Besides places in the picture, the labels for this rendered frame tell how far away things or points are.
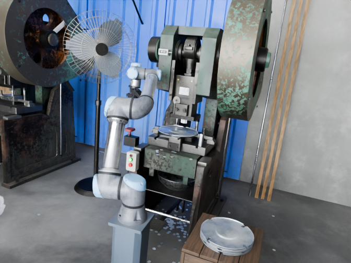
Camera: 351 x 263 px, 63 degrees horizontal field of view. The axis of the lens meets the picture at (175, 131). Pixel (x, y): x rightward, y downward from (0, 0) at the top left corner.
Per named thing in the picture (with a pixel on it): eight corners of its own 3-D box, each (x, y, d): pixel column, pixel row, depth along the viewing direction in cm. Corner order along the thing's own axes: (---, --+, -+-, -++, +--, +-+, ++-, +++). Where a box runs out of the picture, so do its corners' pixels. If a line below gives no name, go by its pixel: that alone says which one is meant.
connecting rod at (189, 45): (191, 87, 195) (198, 35, 187) (175, 85, 199) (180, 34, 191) (200, 85, 214) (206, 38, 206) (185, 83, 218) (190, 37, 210)
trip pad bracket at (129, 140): (133, 162, 206) (136, 136, 201) (122, 159, 209) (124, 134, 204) (138, 160, 211) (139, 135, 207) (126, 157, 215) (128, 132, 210)
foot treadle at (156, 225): (158, 237, 190) (159, 230, 189) (145, 232, 194) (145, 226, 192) (186, 200, 244) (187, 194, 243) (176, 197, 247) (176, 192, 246)
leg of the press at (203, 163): (200, 255, 194) (218, 128, 172) (184, 249, 198) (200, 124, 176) (226, 199, 278) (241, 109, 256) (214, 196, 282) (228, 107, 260)
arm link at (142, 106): (152, 108, 146) (162, 64, 183) (131, 106, 146) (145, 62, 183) (152, 126, 153) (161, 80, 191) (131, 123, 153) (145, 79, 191)
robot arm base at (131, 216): (139, 228, 140) (140, 211, 138) (112, 221, 144) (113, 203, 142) (151, 214, 154) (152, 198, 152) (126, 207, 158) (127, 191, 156)
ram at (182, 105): (189, 118, 198) (194, 74, 191) (169, 114, 203) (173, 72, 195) (196, 114, 214) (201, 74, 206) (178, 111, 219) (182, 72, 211)
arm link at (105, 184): (118, 200, 138) (133, 94, 149) (88, 197, 138) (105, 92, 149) (123, 200, 150) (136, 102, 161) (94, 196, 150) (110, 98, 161)
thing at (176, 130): (150, 131, 195) (150, 130, 195) (167, 124, 221) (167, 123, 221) (190, 139, 185) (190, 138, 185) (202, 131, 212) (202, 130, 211)
